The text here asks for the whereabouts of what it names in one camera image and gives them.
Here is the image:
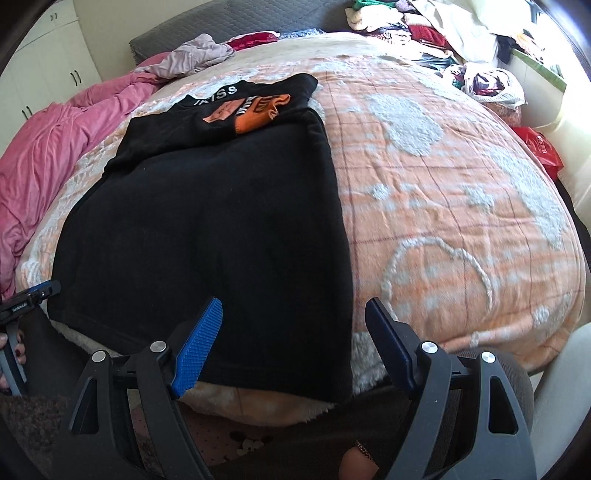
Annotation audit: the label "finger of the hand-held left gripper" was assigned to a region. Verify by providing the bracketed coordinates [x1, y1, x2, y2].
[21, 279, 62, 303]

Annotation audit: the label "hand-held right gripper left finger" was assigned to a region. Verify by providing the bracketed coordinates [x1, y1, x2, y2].
[68, 296, 223, 480]

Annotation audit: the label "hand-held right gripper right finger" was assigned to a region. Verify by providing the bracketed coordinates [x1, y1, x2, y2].
[365, 298, 537, 480]

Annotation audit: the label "black sweater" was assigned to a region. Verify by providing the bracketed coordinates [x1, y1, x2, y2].
[47, 73, 354, 402]

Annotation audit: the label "pile of mixed clothes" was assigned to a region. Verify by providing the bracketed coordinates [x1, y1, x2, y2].
[344, 0, 527, 109]

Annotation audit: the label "person's left hand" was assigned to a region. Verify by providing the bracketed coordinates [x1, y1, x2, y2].
[0, 335, 27, 394]

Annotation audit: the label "person's right hand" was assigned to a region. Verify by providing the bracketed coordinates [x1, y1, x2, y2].
[339, 440, 385, 480]

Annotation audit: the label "dotted mouse print cloth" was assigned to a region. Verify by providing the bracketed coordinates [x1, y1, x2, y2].
[185, 410, 262, 468]

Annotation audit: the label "person's dark pants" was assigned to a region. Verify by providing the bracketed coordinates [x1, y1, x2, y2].
[0, 305, 536, 480]

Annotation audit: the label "pink duvet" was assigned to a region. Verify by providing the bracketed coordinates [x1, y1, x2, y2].
[0, 52, 171, 301]

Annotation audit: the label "orange checked fleece blanket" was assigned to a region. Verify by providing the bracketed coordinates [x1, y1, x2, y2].
[14, 34, 587, 425]

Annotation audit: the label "white chair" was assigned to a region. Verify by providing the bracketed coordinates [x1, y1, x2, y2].
[531, 323, 591, 462]

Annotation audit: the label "white wardrobe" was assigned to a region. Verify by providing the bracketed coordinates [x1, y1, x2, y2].
[0, 0, 102, 125]

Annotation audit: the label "red plastic bag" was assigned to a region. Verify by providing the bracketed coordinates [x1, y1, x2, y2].
[512, 127, 565, 181]

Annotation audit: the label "pale mauve crumpled garment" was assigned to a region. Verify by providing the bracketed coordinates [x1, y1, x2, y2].
[136, 33, 236, 77]

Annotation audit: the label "red cloth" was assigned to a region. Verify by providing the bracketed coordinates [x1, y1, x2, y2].
[228, 31, 280, 51]

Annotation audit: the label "white cabinet with green edge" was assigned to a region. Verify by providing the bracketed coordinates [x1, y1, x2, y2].
[512, 46, 568, 93]

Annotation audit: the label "grey quilted headboard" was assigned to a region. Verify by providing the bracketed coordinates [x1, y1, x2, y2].
[129, 0, 365, 56]

